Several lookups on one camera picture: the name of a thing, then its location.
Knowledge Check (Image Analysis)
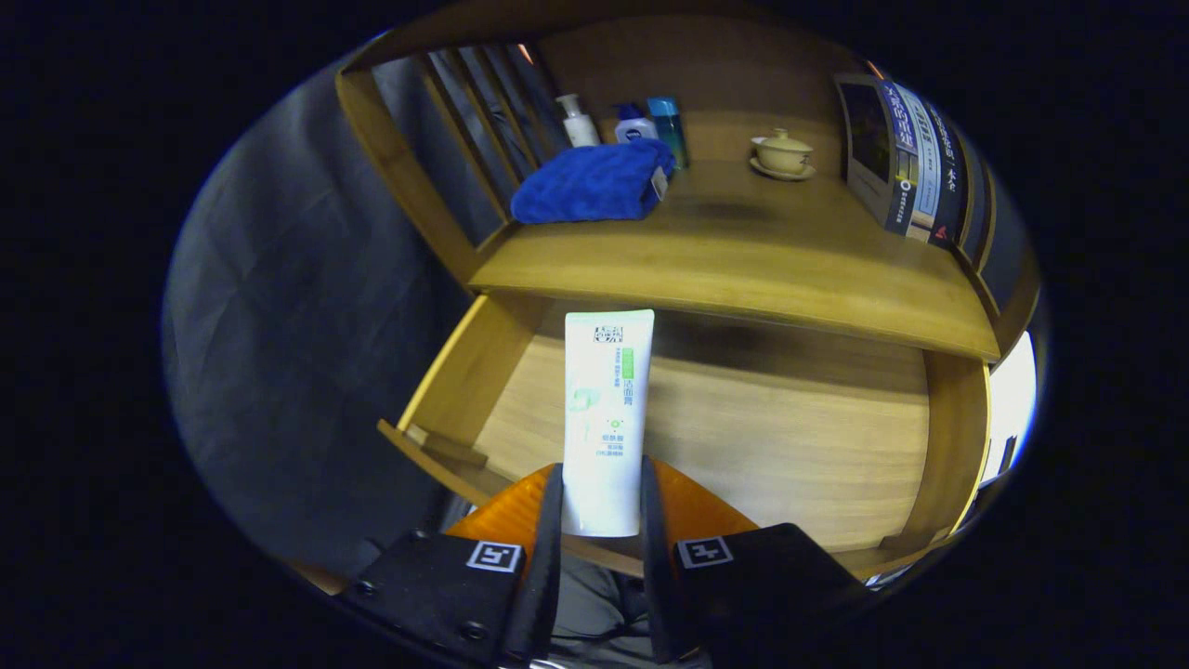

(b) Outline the blue folded towel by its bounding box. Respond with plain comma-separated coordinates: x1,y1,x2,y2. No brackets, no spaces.
510,139,676,225

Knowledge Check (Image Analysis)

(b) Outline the teal bottle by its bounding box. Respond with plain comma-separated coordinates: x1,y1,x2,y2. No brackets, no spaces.
647,96,690,171

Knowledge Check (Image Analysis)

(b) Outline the beige saucer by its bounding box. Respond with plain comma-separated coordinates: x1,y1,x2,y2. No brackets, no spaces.
749,156,817,182

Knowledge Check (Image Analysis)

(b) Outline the wooden cabinet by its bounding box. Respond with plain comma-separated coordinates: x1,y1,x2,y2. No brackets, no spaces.
334,0,1043,373

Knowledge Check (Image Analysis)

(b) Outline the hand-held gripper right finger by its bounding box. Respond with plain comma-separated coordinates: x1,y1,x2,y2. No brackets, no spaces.
639,455,874,665

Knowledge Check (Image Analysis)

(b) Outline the pale-spined book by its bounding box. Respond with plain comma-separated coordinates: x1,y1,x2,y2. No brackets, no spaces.
894,82,944,244

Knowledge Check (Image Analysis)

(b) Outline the white facial cleanser tube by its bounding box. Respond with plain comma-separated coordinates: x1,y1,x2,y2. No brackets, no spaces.
561,309,656,538

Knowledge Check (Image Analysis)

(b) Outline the wooden drawer with black knob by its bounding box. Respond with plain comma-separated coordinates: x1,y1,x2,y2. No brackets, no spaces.
376,293,993,582

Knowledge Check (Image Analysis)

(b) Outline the black-spined book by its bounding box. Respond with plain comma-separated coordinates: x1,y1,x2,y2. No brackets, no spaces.
929,100,972,250

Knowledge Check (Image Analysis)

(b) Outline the beige lidded teacup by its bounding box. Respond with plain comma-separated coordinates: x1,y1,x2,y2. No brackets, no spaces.
751,128,815,175

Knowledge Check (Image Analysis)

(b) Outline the white pump bottle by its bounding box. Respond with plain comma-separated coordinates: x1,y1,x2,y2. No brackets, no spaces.
555,93,602,149

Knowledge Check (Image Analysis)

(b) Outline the blue-spined book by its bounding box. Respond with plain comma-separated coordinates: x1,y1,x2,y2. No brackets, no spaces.
833,72,922,236

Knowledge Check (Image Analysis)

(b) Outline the white bottle with blue cap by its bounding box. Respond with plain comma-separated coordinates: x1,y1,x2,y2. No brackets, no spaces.
614,102,660,145

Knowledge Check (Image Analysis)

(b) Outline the wooden countertop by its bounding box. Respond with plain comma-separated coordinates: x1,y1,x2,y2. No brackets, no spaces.
467,160,1002,361

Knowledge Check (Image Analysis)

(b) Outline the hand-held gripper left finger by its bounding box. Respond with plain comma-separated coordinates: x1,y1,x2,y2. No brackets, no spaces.
339,462,566,669

